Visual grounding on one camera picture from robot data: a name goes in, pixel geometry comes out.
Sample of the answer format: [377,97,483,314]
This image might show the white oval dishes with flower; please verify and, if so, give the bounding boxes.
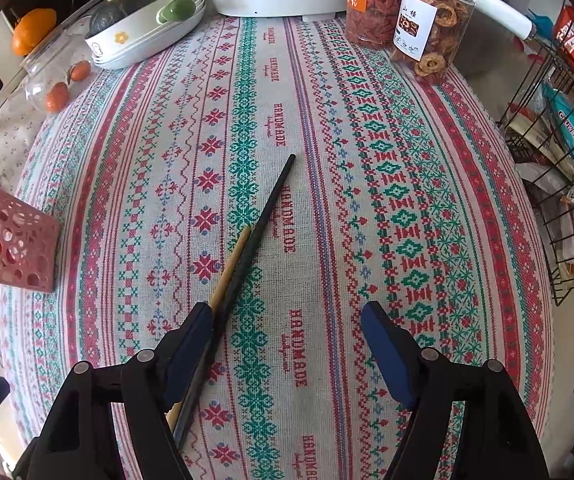
[85,0,207,71]

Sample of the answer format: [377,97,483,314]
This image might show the jar of dried fruit slices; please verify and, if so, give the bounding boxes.
[390,0,477,86]

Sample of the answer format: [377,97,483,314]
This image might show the brown wooden chopstick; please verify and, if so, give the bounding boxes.
[166,226,253,433]

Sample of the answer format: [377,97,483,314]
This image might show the plain black chopstick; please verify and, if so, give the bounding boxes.
[173,154,297,450]

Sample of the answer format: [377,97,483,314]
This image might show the teal snack packet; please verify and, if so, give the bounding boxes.
[541,82,574,172]

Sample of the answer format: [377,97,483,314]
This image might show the black wire rack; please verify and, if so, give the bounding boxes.
[498,5,574,307]

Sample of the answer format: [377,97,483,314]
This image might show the pink perforated utensil holder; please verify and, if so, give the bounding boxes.
[0,175,61,294]

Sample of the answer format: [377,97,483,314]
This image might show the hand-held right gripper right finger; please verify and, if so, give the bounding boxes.
[361,301,550,480]

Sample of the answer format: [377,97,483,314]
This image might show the dark green squash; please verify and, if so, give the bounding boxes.
[89,0,161,39]

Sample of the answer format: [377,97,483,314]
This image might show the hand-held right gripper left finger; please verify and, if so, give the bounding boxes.
[14,301,214,480]

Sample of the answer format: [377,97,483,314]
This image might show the white floral cloth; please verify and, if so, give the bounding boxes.
[0,100,49,187]

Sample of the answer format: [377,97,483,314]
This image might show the red green patterned tablecloth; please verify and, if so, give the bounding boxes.
[0,12,556,480]

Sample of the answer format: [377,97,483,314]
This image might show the white handle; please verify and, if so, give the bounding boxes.
[476,0,536,42]

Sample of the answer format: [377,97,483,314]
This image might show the clear plastic container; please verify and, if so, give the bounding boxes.
[20,29,94,114]

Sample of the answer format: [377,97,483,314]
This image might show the jar of red goji berries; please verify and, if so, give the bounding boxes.
[345,0,411,51]

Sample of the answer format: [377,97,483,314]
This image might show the green pear-shaped fruit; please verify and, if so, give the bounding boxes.
[156,0,198,25]

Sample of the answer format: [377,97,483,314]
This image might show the large orange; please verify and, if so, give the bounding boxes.
[10,8,58,57]

